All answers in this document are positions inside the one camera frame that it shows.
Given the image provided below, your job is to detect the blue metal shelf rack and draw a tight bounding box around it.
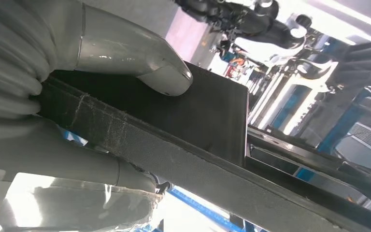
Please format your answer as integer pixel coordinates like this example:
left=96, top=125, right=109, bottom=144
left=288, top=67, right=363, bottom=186
left=168, top=188, right=247, bottom=232

